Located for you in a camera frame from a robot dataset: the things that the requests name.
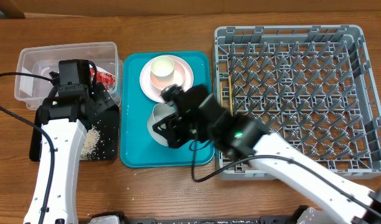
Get cream cup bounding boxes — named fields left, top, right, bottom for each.
left=151, top=55, right=175, bottom=78

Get black plastic tray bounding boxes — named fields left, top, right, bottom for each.
left=28, top=102, right=120, bottom=162

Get teal plastic tray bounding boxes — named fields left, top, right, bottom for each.
left=120, top=51, right=215, bottom=168

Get clear plastic bin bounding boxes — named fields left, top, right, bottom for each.
left=14, top=42, right=123, bottom=110

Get pink plate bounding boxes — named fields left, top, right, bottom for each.
left=139, top=55, right=194, bottom=103

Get red snack wrapper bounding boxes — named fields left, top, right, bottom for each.
left=96, top=67, right=116, bottom=91

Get grey bowl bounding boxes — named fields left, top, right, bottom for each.
left=147, top=103, right=176, bottom=146

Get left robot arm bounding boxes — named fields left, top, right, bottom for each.
left=24, top=83, right=116, bottom=223

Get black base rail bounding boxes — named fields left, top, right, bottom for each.
left=87, top=205, right=334, bottom=224

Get grey plastic dish rack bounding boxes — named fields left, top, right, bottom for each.
left=213, top=25, right=381, bottom=179

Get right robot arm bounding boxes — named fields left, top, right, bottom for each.
left=152, top=85, right=381, bottom=223

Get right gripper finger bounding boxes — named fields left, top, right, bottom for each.
left=159, top=124, right=194, bottom=149
left=152, top=113, right=181, bottom=139

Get pink bowl under cup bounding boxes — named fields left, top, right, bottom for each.
left=150, top=58, right=186, bottom=90

